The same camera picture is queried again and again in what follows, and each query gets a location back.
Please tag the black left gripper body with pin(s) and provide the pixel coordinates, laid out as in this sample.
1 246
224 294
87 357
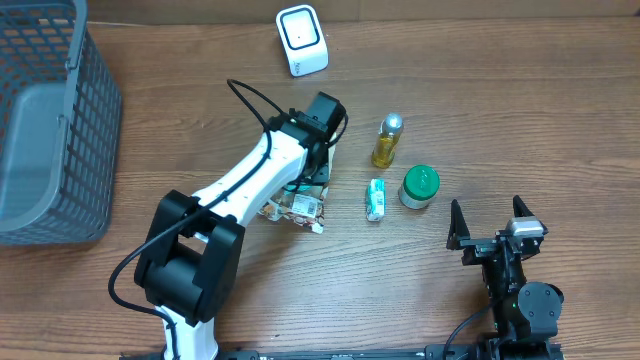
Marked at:
315 177

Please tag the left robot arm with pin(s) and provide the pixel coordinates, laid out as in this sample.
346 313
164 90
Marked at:
193 246

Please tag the grey plastic mesh basket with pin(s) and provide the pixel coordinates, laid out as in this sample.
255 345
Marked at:
61 113

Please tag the white barcode scanner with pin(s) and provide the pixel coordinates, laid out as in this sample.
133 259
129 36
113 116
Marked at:
303 40

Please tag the brown white snack wrapper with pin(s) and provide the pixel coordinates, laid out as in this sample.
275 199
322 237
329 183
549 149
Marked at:
304 207

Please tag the teal small carton box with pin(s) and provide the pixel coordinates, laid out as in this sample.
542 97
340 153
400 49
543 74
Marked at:
375 200

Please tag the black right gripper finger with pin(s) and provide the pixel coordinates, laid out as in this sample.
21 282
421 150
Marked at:
459 235
519 207

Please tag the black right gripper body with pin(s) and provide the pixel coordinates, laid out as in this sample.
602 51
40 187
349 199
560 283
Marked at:
490 245

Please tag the brown Pantree snack packet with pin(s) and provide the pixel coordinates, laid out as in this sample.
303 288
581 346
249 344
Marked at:
329 165

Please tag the green lid spice jar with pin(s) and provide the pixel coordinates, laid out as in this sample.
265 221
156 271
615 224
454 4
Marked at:
419 187

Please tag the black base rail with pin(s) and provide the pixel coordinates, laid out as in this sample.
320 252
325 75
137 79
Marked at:
430 352

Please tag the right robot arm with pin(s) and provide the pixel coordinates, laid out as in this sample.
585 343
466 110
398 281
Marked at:
525 313

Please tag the clear plastic container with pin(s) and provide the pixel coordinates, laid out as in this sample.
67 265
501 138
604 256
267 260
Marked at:
388 137

